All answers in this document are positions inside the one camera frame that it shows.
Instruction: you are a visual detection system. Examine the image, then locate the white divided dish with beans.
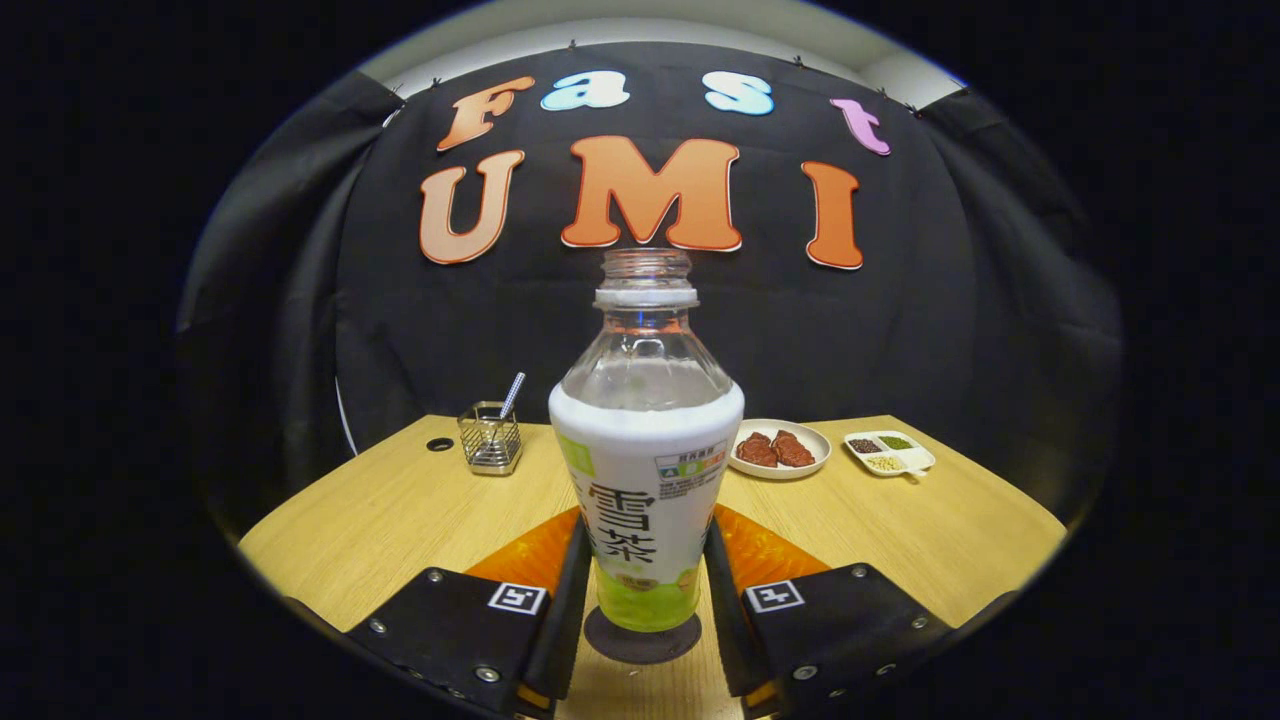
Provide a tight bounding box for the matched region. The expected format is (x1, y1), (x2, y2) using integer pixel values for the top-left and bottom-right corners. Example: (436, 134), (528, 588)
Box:
(843, 430), (937, 479)

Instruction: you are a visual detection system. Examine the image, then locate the wooden table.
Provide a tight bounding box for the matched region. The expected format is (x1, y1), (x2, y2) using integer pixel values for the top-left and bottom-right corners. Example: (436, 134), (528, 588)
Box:
(238, 413), (1069, 720)

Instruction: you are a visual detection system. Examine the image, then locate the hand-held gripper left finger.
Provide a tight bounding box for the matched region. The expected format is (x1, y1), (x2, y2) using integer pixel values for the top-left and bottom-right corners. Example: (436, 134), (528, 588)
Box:
(345, 505), (593, 719)

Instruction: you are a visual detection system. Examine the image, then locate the white green label juice bottle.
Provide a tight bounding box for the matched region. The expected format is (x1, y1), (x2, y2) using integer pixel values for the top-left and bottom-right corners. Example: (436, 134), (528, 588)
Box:
(548, 248), (746, 633)

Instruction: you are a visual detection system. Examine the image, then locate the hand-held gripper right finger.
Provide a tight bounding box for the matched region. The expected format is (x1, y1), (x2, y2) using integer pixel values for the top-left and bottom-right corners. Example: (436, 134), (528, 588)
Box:
(703, 503), (1016, 719)

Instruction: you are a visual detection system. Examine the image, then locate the metal wire utensil holder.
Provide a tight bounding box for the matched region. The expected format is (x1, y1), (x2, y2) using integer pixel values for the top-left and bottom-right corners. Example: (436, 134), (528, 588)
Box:
(458, 401), (524, 476)

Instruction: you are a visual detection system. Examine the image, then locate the black backdrop cloth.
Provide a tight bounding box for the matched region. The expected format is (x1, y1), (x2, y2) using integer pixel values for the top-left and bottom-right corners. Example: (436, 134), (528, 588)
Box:
(175, 40), (1126, 541)

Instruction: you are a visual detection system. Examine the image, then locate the white round plate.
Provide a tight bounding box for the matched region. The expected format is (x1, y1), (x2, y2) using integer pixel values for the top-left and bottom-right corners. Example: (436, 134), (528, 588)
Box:
(727, 418), (833, 481)

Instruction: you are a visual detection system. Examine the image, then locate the dark brown round coaster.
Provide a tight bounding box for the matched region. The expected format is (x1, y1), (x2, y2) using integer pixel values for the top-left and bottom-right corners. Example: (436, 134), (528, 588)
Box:
(584, 605), (703, 665)

